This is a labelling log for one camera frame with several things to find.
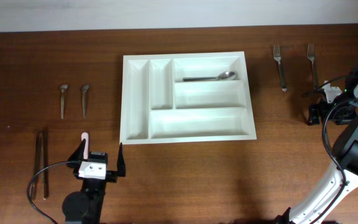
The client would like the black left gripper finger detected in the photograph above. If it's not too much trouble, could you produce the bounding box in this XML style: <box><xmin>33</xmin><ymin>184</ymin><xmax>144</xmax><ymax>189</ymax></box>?
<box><xmin>68</xmin><ymin>139</ymin><xmax>86</xmax><ymax>162</ymax></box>
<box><xmin>117</xmin><ymin>143</ymin><xmax>126</xmax><ymax>177</ymax></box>

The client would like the steel fork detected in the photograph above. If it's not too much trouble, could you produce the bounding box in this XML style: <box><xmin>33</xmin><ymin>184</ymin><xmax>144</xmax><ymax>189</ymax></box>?
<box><xmin>307</xmin><ymin>44</ymin><xmax>319</xmax><ymax>88</ymax></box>
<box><xmin>273</xmin><ymin>45</ymin><xmax>287</xmax><ymax>92</ymax></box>

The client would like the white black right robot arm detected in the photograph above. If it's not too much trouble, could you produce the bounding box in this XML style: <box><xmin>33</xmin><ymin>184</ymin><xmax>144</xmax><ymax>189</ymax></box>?
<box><xmin>273</xmin><ymin>95</ymin><xmax>358</xmax><ymax>223</ymax></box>

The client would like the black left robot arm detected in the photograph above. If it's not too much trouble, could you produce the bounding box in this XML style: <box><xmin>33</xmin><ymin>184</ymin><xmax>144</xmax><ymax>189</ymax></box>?
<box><xmin>62</xmin><ymin>139</ymin><xmax>126</xmax><ymax>224</ymax></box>

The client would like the small metal spoon right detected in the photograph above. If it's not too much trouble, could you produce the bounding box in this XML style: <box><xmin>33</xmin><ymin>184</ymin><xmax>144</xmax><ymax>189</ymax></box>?
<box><xmin>81</xmin><ymin>85</ymin><xmax>90</xmax><ymax>118</ymax></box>

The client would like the small metal spoon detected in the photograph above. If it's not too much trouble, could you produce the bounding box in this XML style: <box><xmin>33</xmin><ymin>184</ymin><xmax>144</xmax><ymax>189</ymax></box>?
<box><xmin>60</xmin><ymin>84</ymin><xmax>68</xmax><ymax>119</ymax></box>
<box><xmin>81</xmin><ymin>85</ymin><xmax>90</xmax><ymax>118</ymax></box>

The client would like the small metal spoon left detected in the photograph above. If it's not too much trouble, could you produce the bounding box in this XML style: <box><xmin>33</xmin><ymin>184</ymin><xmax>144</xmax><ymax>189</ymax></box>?
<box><xmin>60</xmin><ymin>84</ymin><xmax>68</xmax><ymax>119</ymax></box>

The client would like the white plastic cutlery tray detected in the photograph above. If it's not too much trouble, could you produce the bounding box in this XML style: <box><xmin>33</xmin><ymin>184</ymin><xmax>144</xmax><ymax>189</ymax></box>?
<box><xmin>120</xmin><ymin>52</ymin><xmax>257</xmax><ymax>144</ymax></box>

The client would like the black left camera cable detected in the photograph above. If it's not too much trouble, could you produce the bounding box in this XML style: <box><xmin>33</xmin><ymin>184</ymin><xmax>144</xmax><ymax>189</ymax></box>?
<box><xmin>26</xmin><ymin>160</ymin><xmax>82</xmax><ymax>224</ymax></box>

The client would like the pink handled utensil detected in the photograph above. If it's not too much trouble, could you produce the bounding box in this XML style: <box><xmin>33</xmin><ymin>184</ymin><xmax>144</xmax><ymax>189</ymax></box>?
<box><xmin>81</xmin><ymin>132</ymin><xmax>89</xmax><ymax>160</ymax></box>

